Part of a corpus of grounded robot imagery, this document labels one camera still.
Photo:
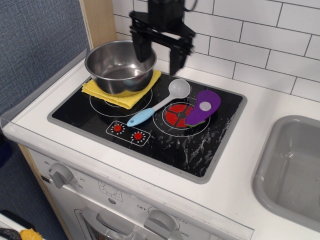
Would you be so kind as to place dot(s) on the grey oven knob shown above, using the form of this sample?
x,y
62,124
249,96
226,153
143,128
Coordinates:
x,y
60,175
160,224

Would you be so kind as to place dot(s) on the wooden side post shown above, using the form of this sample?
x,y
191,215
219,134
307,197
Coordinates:
x,y
99,21

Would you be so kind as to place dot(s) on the grey left oven knob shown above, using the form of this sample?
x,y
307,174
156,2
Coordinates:
x,y
60,175

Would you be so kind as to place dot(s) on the purple toy eggplant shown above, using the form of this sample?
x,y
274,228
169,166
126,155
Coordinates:
x,y
207,103

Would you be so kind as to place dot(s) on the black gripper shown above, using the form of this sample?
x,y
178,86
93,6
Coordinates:
x,y
162,24

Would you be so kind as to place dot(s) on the stainless steel bowl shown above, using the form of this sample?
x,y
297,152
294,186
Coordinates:
x,y
116,70

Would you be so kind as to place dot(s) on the black toy stovetop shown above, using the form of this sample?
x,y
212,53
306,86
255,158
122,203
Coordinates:
x,y
164,140

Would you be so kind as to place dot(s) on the white toy oven front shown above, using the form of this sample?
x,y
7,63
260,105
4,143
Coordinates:
x,y
94,210

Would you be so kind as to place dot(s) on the white spoon blue handle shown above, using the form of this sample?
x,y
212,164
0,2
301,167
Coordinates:
x,y
178,89

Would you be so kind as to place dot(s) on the grey right oven knob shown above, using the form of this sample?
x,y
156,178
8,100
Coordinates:
x,y
160,224

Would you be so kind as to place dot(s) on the yellow black object on floor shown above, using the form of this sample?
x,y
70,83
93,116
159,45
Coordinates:
x,y
25,234

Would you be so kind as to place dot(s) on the grey sink basin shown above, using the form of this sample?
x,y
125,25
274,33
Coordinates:
x,y
287,178

